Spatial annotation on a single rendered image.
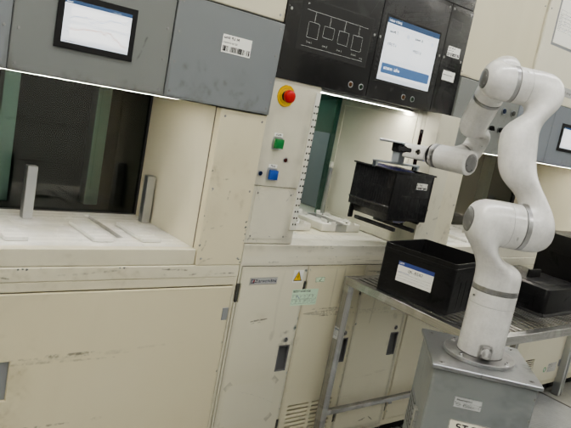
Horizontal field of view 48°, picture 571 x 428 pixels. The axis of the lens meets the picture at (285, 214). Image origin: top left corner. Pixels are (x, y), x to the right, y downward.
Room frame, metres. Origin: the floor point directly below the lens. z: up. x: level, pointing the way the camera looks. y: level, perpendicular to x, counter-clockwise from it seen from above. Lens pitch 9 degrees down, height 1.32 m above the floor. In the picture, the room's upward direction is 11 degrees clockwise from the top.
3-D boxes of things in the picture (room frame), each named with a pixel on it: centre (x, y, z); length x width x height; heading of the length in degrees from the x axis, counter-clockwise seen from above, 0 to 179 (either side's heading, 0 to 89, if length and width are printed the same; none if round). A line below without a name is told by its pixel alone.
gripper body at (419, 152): (2.27, -0.44, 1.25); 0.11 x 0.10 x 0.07; 40
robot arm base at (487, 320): (1.65, -0.59, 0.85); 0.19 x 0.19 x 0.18
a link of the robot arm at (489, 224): (1.65, -0.55, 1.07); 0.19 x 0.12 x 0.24; 97
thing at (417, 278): (2.17, -0.55, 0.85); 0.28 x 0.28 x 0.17; 50
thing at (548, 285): (2.39, -0.98, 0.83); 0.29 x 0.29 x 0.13; 41
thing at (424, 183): (2.35, -0.37, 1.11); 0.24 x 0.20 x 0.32; 130
